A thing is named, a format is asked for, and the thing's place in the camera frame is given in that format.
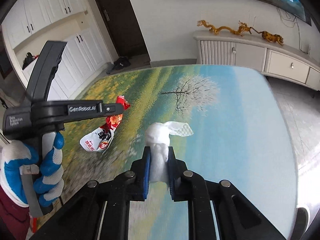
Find white tissue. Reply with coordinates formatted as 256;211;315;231
144;121;193;185

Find red white snack wrapper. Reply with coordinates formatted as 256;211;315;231
79;95;131;153

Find left hand blue white glove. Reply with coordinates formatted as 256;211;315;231
1;132;65;208

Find landscape print table cover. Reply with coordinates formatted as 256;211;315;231
61;66;297;237

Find black shoes by door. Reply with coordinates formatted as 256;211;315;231
106;57;131;74

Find white low tv cabinet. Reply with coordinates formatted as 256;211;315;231
194;31;319;91

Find dark wooden door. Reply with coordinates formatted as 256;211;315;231
95;0;148;57

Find golden dragon figurine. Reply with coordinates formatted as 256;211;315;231
197;20;252;36

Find golden tiger figurine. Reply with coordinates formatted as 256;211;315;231
251;27;284;46

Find white wall cupboard unit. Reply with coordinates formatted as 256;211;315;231
2;0;113;100

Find tv power cable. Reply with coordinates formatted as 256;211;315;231
277;7;312;54

